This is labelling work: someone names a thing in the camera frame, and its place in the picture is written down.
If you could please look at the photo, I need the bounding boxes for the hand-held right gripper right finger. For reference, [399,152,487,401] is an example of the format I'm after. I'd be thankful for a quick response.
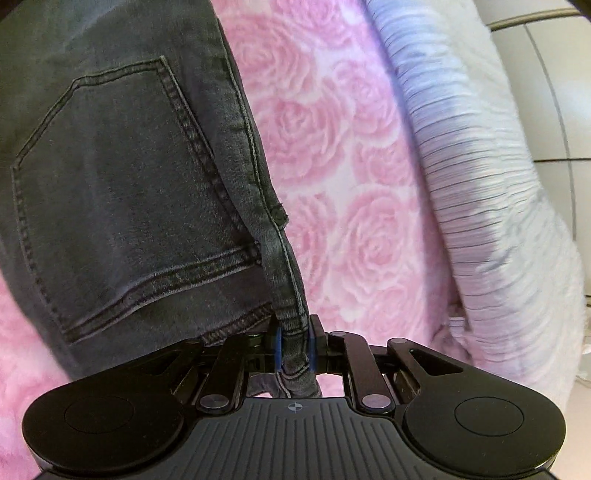
[308,316,466,412]

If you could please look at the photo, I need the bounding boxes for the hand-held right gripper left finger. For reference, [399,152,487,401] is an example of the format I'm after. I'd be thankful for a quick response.
[119,327,284,412]

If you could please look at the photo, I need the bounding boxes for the faded dark denim jeans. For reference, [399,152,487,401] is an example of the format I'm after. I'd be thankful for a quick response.
[0,0,324,401]

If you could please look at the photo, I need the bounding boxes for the pink floral blanket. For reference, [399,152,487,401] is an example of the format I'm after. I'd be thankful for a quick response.
[0,0,468,464]

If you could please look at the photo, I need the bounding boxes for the white ribbed rolled quilt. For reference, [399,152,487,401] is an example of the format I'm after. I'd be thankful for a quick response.
[364,0,591,398]

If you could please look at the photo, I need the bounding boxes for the white wardrobe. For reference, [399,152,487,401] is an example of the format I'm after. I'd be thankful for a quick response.
[471,0,591,298]

